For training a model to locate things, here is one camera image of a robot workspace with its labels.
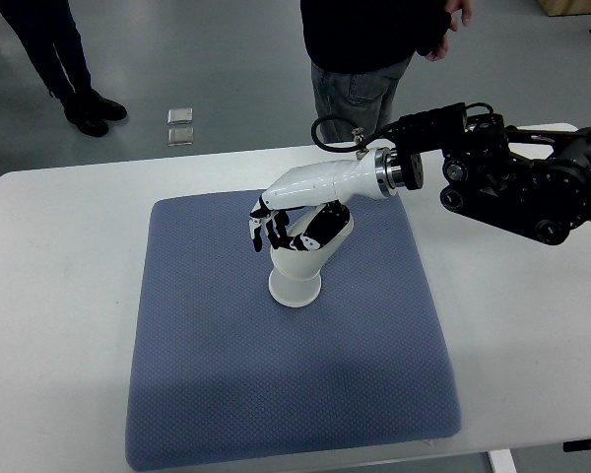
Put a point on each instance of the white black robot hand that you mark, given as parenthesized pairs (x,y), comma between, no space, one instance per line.
(325,188)

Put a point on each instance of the person in dark trousers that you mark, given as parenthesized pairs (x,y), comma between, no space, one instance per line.
(49,36)

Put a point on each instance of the black table control panel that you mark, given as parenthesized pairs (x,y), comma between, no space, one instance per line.
(576,445)

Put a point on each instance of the white paper cup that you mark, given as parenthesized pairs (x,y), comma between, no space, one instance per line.
(293,293)
(305,256)

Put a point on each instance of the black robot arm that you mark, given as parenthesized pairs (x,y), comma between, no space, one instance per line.
(535,184)

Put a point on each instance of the person in grey jeans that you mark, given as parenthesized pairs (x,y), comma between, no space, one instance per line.
(360,50)

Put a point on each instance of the white paper cup on cushion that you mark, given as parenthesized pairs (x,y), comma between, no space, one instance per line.
(293,293)

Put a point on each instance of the upper floor socket plate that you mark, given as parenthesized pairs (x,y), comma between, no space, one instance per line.
(180,115)

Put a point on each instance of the white table leg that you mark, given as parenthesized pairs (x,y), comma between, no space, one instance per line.
(501,461)

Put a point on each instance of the blue quilted cushion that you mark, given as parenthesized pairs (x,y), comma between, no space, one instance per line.
(222,372)

